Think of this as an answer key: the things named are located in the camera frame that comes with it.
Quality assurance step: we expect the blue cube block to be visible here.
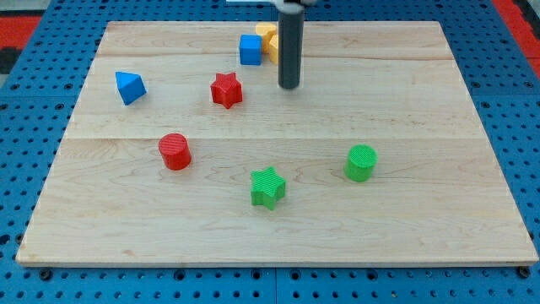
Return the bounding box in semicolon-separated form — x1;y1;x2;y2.
239;34;262;66

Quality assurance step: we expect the green star block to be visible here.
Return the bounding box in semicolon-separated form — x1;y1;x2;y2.
251;166;286;210

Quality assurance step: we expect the red star block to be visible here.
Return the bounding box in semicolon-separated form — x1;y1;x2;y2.
210;73;243;109

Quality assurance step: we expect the green cylinder block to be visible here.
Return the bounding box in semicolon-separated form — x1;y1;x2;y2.
344;144;378;182

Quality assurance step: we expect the red cylinder block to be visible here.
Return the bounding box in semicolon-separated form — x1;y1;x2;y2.
158;133;192;171

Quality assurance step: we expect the wooden board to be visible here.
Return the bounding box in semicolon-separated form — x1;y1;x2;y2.
16;21;538;268

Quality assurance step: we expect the yellow block beside rod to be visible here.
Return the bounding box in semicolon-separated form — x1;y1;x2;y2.
268;35;279;65

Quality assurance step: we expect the yellow block rear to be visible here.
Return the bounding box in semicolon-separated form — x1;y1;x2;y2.
255;22;278;53

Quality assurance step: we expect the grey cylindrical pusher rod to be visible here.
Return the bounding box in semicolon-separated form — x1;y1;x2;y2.
278;10;305;90

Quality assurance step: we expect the blue triangular prism block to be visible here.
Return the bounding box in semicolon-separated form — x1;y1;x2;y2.
115;71;147;106

